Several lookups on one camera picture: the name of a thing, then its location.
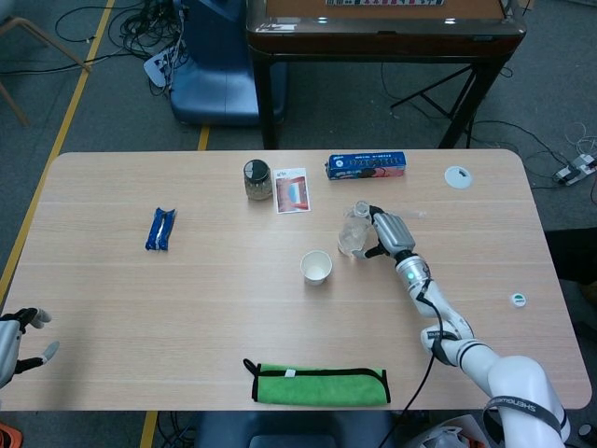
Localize white power strip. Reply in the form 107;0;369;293
553;153;597;187

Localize blue snack packet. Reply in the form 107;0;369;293
144;207;179;254

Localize black stand legs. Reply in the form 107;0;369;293
389;64;481;125

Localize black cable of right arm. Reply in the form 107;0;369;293
372;278;456;448

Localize dark wooden mahjong table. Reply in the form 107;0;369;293
245;0;527;150

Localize white paper cup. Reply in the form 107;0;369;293
299;249;333;287

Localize glass jar with black lid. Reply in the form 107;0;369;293
242;159;274;202

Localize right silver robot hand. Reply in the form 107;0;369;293
353;203;418;260

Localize red and blue postcard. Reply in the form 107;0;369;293
271;167;312;215

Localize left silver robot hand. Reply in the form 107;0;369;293
0;306;62;389

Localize blue machine base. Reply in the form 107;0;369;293
170;0;286;128

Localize transparent plastic bottle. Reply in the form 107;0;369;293
336;200;379;259

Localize orange object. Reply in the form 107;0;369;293
0;422;23;448

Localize blue cookie box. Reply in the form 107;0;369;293
324;149;407;182

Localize tangle of black floor cables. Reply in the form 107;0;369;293
55;0;187;97

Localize white loose cable coil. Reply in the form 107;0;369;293
563;121;597;156

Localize black object beside table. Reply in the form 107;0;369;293
544;228;597;281

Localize green cloth with black trim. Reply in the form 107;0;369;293
243;357;392;406

